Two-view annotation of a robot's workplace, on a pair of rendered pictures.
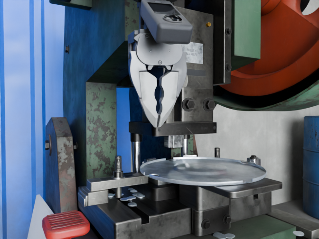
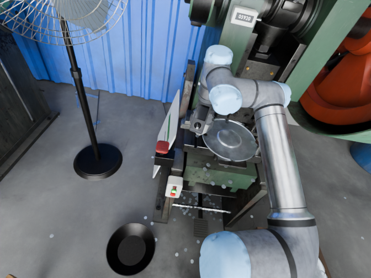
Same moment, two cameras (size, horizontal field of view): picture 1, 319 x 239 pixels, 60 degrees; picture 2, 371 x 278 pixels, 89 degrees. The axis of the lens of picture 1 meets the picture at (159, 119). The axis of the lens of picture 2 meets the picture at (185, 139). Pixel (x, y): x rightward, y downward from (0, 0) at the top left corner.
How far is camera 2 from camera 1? 0.56 m
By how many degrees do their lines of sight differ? 49
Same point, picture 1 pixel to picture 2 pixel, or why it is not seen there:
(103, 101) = not seen: hidden behind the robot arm
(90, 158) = (196, 99)
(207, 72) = not seen: hidden behind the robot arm
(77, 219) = (165, 147)
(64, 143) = (188, 84)
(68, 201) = (183, 110)
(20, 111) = (186, 22)
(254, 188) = (230, 165)
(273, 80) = (313, 107)
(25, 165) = (183, 57)
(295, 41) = (344, 93)
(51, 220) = (159, 144)
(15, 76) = not seen: outside the picture
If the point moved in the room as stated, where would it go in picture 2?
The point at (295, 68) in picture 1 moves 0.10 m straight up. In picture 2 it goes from (324, 112) to (343, 92)
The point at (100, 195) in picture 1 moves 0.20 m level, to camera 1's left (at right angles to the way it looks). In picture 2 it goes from (187, 126) to (159, 110)
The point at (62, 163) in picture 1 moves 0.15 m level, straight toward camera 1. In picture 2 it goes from (185, 94) to (179, 107)
